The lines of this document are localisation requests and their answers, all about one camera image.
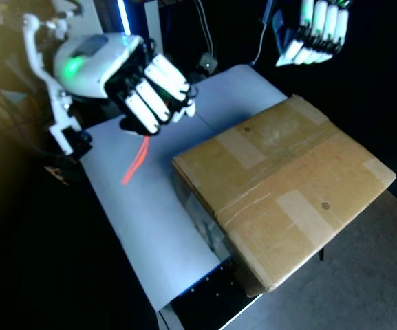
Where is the white robot body column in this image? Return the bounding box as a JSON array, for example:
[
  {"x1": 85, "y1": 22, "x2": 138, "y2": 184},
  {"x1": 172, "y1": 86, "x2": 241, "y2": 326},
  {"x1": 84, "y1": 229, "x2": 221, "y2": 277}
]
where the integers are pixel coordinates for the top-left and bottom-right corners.
[{"x1": 76, "y1": 0, "x2": 160, "y2": 41}]

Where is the small black camera module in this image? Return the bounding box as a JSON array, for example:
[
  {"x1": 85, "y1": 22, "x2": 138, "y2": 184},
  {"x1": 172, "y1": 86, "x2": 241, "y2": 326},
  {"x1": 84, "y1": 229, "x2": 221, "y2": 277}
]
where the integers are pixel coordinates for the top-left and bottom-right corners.
[{"x1": 197, "y1": 51, "x2": 219, "y2": 74}]

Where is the thin white cable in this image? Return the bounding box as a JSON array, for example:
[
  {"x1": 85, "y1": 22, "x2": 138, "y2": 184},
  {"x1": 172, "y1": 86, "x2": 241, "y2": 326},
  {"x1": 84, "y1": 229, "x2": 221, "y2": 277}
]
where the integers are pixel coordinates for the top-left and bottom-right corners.
[
  {"x1": 251, "y1": 0, "x2": 275, "y2": 67},
  {"x1": 191, "y1": 0, "x2": 216, "y2": 56}
]

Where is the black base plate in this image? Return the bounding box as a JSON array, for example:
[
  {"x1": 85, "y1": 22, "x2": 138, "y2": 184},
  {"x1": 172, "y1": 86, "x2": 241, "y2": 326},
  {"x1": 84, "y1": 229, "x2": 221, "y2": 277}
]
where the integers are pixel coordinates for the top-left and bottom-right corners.
[{"x1": 169, "y1": 256, "x2": 265, "y2": 330}]

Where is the taped cardboard box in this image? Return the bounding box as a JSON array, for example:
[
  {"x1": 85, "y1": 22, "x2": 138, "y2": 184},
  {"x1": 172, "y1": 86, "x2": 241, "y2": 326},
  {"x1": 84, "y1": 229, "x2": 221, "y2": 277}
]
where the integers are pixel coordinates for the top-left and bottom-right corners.
[{"x1": 171, "y1": 94, "x2": 397, "y2": 298}]

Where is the red cable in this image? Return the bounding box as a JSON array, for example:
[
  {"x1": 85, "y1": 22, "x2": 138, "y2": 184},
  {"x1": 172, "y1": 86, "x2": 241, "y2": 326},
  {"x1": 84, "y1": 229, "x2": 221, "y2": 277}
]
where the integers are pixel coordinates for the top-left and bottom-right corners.
[{"x1": 120, "y1": 116, "x2": 153, "y2": 186}]

